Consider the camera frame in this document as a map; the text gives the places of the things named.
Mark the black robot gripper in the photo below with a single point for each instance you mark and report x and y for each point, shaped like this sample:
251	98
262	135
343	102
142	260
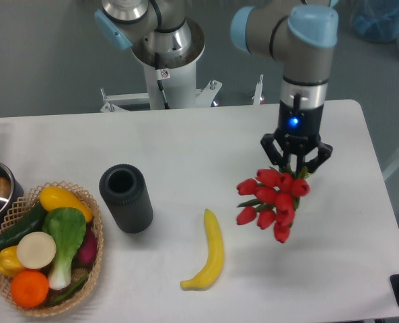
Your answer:
297	134

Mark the red tulip bouquet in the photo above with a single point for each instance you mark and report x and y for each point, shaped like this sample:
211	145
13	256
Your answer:
275	199

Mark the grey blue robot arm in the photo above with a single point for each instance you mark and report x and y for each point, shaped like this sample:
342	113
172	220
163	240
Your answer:
299	34

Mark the dark grey ribbed vase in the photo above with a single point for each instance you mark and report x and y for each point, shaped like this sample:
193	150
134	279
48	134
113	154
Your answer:
124	191

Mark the yellow banana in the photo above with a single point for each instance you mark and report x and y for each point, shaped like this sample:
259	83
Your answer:
213	267

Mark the blue plastic bag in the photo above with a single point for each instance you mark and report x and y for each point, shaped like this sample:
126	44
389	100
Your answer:
376	21

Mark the purple red sweet potato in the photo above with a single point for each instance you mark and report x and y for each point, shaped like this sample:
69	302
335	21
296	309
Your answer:
86	254

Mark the green bok choy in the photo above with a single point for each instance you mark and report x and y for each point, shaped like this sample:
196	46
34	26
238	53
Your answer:
67	227

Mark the yellow squash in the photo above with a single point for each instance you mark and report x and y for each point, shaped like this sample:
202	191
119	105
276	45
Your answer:
54	197

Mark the woven wicker basket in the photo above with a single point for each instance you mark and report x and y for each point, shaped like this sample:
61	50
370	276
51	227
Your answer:
17	211

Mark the green chili pepper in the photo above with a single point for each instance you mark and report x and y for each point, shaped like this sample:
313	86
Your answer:
69	293

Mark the dark green cucumber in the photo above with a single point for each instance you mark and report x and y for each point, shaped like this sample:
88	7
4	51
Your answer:
32	221

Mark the orange fruit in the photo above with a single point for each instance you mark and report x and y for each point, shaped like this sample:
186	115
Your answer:
29	288

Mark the yellow bell pepper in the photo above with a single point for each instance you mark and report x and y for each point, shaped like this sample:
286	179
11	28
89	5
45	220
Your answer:
10	265

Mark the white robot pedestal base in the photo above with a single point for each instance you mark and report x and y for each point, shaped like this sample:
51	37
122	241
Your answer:
169	65

